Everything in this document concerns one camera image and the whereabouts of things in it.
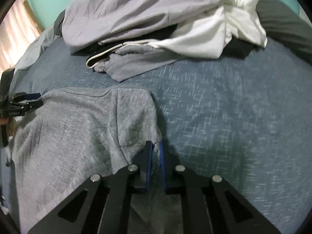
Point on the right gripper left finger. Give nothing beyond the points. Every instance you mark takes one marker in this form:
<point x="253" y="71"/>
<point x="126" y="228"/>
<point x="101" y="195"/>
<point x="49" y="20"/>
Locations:
<point x="101" y="204"/>

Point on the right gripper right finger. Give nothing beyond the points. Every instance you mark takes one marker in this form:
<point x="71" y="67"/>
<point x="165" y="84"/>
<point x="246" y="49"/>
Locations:
<point x="210" y="204"/>

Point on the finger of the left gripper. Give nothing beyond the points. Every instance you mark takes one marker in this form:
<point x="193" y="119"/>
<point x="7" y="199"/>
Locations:
<point x="27" y="106"/>
<point x="26" y="96"/>

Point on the grey sweatshirt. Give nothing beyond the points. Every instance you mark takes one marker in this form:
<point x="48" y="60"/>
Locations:
<point x="82" y="131"/>

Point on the person's left hand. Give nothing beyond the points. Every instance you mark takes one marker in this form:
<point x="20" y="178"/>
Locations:
<point x="11" y="125"/>

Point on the light grey blanket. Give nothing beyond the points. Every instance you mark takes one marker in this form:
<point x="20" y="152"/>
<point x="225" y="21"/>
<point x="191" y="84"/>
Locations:
<point x="32" y="53"/>

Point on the beige curtain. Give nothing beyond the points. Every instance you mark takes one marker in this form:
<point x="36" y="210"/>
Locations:
<point x="17" y="33"/>

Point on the dark blue bed sheet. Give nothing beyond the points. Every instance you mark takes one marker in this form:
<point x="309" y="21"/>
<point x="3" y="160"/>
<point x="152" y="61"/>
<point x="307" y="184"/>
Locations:
<point x="246" y="120"/>

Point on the light lilac-grey garment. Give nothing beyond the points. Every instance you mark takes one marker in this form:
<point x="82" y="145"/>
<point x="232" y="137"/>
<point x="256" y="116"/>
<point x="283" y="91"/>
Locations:
<point x="105" y="21"/>

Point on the white garment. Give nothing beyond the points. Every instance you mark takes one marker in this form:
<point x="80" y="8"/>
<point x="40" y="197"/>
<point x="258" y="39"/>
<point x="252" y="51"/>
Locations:
<point x="206" y="35"/>

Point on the long dark grey pillow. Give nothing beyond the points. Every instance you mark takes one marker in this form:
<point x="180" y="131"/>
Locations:
<point x="285" y="27"/>

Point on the wooden window frame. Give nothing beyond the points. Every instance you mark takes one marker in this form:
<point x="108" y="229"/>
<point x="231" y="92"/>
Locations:
<point x="33" y="17"/>

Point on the grey hoodie with drawstring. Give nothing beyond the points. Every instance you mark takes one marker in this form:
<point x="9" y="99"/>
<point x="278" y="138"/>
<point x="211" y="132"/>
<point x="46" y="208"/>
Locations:
<point x="127" y="59"/>

